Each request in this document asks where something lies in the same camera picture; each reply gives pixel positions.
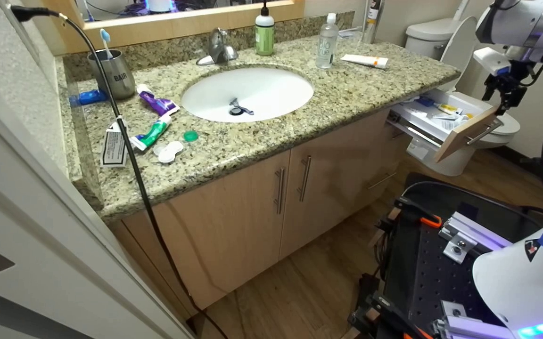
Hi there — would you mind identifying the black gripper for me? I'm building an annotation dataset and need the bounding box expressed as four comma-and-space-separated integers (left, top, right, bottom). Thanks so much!
482, 60, 531, 115

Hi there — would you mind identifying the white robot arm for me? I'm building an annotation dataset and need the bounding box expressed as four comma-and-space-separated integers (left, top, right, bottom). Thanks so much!
471, 0, 543, 339

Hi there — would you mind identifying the open wooden drawer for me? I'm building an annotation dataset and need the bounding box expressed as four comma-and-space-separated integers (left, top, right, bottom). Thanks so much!
388, 90, 499, 162

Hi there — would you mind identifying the white toilet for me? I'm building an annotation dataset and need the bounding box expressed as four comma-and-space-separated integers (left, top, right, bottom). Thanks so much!
405, 0, 520, 177

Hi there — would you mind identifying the white toothpaste tube on counter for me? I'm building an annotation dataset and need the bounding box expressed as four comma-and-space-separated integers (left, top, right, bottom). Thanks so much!
341, 54, 388, 70

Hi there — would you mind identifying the clear plastic bottle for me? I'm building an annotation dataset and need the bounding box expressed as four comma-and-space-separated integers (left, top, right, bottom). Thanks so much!
316, 13, 339, 68

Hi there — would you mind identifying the black robot cart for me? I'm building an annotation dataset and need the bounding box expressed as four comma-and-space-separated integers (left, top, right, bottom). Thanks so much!
348, 179, 543, 339

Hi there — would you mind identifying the green soap pump bottle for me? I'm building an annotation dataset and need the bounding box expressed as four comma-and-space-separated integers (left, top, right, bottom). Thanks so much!
254, 0, 275, 56

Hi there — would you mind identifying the white oval sink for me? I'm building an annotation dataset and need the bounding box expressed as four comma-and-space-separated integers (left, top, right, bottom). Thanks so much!
180, 66, 314, 122

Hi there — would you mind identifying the chrome faucet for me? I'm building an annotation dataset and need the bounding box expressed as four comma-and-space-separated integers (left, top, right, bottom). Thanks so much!
197, 28, 237, 66

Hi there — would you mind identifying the green bottle cap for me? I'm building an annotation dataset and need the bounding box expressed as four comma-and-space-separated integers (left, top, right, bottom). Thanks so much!
182, 130, 197, 143

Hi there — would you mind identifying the wooden vanity cabinet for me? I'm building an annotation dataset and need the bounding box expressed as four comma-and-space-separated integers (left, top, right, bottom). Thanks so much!
111, 109, 407, 320

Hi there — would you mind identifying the purple toothpaste tube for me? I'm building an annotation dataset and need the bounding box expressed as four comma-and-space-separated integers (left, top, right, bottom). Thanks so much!
135, 85, 179, 117

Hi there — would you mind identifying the white floss container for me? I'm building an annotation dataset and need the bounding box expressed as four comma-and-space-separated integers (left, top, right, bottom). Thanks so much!
156, 141, 184, 164

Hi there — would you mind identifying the green toothpaste tube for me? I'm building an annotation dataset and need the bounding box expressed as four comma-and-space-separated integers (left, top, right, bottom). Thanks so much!
130, 115, 171, 150

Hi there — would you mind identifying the metal toothbrush cup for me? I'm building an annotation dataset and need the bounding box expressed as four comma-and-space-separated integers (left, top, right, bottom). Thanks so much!
86, 49, 135, 100

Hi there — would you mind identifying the grey hair comb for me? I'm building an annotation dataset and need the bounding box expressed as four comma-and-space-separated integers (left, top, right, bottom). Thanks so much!
99, 122, 126, 167

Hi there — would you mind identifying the blue toothbrush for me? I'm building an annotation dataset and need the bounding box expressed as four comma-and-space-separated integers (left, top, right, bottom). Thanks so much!
99, 28, 113, 60

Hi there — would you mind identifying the blue object behind cup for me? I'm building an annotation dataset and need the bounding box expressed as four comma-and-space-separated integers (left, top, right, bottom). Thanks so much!
67, 90, 107, 105

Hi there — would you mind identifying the wood framed mirror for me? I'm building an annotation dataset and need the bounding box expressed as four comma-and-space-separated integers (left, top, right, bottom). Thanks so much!
35, 0, 305, 56

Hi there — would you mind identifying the black power cable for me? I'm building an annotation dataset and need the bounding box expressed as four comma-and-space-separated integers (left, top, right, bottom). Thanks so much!
9, 4, 229, 339

